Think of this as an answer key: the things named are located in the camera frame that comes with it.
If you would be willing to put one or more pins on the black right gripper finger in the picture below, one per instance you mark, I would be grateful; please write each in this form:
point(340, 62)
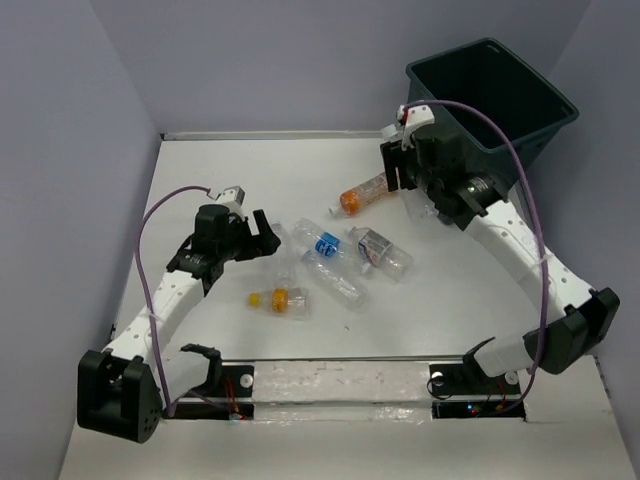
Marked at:
point(396, 146)
point(394, 162)

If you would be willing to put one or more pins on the Pocari Sweat labelled bottle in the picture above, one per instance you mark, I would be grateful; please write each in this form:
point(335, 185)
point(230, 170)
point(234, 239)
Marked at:
point(381, 253)

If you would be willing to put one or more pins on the clear bottle blue label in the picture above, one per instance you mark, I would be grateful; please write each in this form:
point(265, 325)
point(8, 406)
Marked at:
point(310, 235)

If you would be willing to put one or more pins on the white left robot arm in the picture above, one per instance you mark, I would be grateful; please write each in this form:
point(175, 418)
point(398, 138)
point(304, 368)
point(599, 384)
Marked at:
point(125, 389)

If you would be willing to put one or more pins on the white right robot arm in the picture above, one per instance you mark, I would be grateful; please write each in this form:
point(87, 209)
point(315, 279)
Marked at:
point(576, 316)

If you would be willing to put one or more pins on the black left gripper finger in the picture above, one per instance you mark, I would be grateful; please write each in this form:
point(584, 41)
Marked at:
point(262, 223)
point(262, 246)

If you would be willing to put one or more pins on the small bottle yellow cap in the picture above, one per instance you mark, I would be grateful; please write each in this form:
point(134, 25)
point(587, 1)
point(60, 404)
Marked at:
point(283, 302)

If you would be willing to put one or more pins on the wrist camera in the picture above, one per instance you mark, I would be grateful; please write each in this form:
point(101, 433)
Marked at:
point(230, 197)
point(410, 119)

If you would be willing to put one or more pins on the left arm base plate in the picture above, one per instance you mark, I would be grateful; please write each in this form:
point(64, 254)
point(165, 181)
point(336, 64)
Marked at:
point(228, 400)

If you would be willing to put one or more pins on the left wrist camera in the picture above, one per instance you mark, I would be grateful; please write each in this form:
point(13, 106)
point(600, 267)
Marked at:
point(230, 197)

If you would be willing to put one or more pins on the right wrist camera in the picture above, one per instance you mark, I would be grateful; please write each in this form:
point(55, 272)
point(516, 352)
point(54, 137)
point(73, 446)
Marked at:
point(410, 119)

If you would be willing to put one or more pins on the clear ribbed bottle white cap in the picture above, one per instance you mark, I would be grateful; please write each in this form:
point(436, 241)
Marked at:
point(333, 280)

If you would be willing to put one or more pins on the orange label bottle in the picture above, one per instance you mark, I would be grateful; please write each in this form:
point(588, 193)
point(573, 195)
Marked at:
point(352, 201)

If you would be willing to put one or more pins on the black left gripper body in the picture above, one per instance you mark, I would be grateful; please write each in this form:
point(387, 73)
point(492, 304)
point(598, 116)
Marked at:
point(235, 246)

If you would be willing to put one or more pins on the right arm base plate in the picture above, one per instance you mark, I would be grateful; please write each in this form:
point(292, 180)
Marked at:
point(456, 397)

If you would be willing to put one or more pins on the large clear bottle white cap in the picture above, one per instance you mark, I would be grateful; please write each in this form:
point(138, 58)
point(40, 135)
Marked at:
point(417, 204)

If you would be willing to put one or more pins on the dark green plastic bin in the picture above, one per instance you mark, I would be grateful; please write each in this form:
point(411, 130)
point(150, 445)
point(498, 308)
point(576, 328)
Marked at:
point(491, 78)

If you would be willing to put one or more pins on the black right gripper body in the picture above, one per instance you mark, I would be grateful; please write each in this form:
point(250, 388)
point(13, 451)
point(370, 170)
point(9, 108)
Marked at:
point(423, 179)

